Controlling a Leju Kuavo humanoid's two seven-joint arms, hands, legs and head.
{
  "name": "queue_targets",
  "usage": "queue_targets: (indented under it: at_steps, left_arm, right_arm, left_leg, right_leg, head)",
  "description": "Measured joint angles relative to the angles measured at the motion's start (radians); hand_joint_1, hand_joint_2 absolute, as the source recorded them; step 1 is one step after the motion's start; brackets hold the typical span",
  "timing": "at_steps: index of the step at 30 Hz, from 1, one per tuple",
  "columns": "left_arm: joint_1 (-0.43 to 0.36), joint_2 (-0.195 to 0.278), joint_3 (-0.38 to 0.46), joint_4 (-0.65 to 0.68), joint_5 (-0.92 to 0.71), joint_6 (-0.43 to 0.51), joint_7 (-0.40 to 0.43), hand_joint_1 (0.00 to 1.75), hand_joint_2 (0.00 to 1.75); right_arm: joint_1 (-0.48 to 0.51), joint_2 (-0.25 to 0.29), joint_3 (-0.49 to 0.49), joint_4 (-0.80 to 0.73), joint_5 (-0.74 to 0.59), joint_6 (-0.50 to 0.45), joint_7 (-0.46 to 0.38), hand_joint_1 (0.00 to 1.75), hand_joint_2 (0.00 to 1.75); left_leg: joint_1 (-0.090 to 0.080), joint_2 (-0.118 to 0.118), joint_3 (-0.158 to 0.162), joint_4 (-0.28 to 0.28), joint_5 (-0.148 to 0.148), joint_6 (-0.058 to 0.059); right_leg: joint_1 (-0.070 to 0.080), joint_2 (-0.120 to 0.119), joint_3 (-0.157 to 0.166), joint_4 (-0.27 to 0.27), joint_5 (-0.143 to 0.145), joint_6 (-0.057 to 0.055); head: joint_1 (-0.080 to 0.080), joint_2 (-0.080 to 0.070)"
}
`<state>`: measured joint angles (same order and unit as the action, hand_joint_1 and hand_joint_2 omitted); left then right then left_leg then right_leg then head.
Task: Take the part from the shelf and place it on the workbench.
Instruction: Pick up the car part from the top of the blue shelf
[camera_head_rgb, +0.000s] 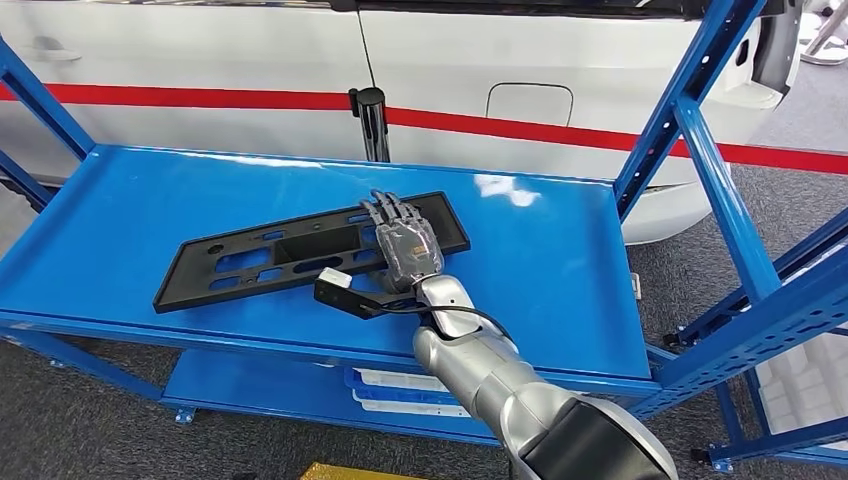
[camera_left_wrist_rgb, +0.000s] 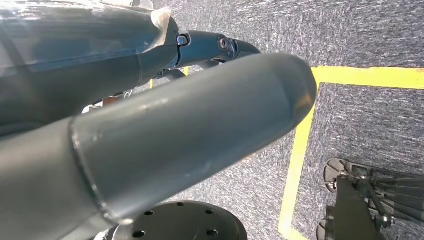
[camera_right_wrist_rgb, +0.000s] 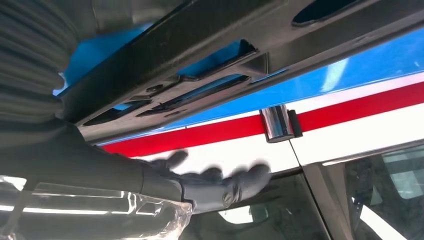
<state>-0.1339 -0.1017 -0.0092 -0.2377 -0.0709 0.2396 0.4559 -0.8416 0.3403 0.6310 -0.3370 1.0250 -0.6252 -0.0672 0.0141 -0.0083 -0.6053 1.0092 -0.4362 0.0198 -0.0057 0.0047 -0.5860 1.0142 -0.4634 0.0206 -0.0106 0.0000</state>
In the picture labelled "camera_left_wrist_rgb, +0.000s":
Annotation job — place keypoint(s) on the black robot foot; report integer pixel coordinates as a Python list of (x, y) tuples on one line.
[(351, 212)]

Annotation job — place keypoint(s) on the black round perforated plate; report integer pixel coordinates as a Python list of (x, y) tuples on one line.
[(185, 222)]

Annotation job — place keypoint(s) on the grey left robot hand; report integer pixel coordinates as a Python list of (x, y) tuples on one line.
[(165, 149)]

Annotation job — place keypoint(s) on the yellow floor tape square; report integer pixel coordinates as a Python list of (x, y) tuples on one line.
[(364, 78)]

